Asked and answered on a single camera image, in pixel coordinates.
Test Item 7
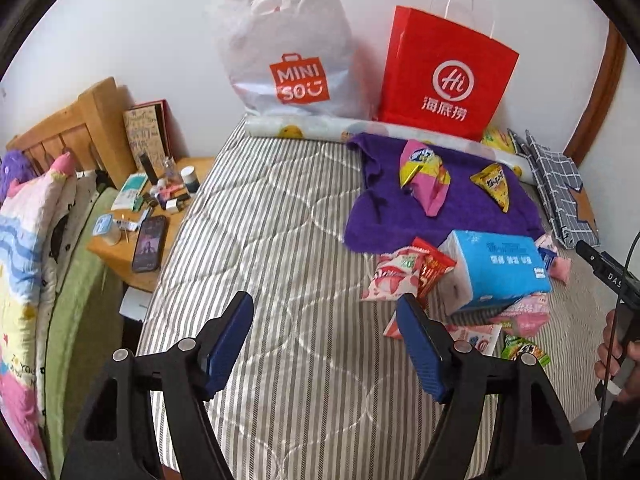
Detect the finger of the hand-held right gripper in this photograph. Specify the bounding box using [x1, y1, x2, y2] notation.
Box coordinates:
[574, 239, 627, 287]

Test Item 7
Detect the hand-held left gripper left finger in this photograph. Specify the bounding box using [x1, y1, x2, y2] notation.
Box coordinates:
[60, 290, 256, 480]

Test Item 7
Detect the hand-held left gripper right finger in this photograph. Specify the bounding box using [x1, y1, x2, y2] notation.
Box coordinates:
[395, 292, 586, 480]

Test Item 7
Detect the red pink long snack packet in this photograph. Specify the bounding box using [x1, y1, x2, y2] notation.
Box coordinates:
[444, 322, 503, 357]

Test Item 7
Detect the person's right forearm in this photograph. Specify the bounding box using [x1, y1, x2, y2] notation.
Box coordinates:
[577, 390, 640, 480]

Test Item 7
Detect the person's right hand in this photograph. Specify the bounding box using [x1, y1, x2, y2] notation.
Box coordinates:
[594, 309, 640, 403]

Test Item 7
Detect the small pink snack packet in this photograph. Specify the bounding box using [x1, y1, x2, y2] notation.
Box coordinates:
[550, 255, 574, 281]

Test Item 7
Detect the small blue white packet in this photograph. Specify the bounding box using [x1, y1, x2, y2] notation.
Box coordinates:
[534, 234, 559, 272]

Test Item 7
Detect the pink strawberry snack packet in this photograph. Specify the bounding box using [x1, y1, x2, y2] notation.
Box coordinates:
[361, 247, 426, 303]

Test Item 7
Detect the grey checked cloth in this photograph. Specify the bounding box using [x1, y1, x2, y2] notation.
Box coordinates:
[507, 129, 601, 248]

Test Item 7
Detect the pink peach snack packet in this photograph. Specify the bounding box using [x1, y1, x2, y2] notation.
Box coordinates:
[489, 292, 552, 337]

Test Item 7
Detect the blue tissue pack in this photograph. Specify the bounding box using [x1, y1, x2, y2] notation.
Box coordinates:
[437, 230, 552, 316]

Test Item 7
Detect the green snack packet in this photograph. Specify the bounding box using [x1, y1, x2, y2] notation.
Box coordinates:
[501, 334, 551, 367]

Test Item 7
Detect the black smartphone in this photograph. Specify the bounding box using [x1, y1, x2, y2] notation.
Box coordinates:
[131, 215, 169, 274]

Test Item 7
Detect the yellow triangular snack packet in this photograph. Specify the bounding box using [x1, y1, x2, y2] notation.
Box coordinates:
[470, 162, 511, 213]

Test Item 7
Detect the purple towel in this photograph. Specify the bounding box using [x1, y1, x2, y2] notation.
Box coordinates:
[344, 132, 546, 253]

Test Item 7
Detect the green blanket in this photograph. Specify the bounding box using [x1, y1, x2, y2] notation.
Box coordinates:
[42, 185, 127, 443]

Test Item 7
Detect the wooden bedside table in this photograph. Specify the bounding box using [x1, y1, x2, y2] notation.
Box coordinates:
[86, 156, 217, 293]

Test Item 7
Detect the yellow chip bag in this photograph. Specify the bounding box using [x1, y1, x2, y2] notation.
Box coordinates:
[481, 126, 516, 155]

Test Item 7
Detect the pink yellow snack packet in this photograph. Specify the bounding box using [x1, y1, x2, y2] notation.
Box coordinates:
[398, 140, 452, 217]

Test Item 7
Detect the green white box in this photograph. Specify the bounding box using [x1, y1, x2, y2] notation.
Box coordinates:
[110, 173, 149, 211]

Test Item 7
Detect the black white cloth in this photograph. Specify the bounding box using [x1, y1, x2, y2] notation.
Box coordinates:
[49, 169, 110, 263]

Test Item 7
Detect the patterned hardcover book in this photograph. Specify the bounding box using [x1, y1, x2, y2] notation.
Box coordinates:
[122, 101, 172, 172]

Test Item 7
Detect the fruit print paper roll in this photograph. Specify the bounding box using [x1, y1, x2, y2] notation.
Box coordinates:
[246, 114, 526, 181]

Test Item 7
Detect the red paper bag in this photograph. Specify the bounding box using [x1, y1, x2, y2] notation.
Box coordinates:
[376, 5, 521, 142]

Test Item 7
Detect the wooden chair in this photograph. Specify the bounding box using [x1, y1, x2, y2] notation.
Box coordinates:
[5, 76, 137, 177]

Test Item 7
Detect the purple plush toy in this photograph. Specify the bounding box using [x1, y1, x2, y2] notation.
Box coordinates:
[0, 149, 40, 202]

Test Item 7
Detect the white plastic shopping bag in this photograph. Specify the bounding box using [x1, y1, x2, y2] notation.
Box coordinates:
[206, 0, 371, 120]

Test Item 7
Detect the brown wooden door frame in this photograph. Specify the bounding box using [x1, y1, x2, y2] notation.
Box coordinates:
[564, 20, 629, 167]

